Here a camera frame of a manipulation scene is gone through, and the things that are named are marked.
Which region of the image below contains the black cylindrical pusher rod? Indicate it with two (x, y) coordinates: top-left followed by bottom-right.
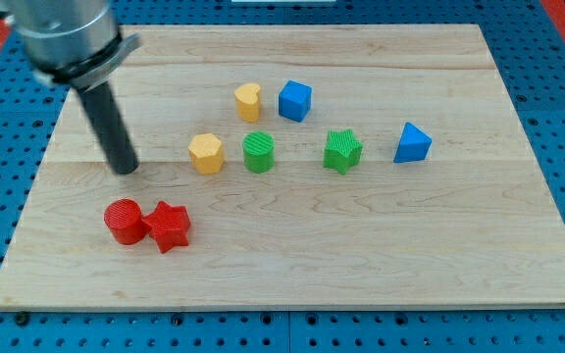
(77, 82), (139, 175)

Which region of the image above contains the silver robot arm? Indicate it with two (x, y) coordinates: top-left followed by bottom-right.
(6, 0), (140, 175)

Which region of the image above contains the yellow hexagon block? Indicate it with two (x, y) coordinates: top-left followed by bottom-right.
(188, 133), (225, 175)

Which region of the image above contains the yellow heart block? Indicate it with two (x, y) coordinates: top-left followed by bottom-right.
(234, 82), (261, 123)

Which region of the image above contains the wooden board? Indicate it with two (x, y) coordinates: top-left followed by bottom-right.
(0, 25), (565, 313)

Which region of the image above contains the red cylinder block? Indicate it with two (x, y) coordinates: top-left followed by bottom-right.
(104, 199), (147, 245)

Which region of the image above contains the red star block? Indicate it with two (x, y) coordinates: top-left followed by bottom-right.
(141, 201), (190, 253)

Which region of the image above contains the green cylinder block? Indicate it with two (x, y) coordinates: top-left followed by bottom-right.
(242, 131), (275, 174)

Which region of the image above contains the blue cube block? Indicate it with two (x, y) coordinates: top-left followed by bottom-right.
(279, 80), (313, 123)

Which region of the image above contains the green star block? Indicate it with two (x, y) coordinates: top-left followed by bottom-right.
(323, 129), (363, 175)

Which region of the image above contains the blue triangle block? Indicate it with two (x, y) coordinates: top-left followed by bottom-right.
(393, 122), (433, 163)

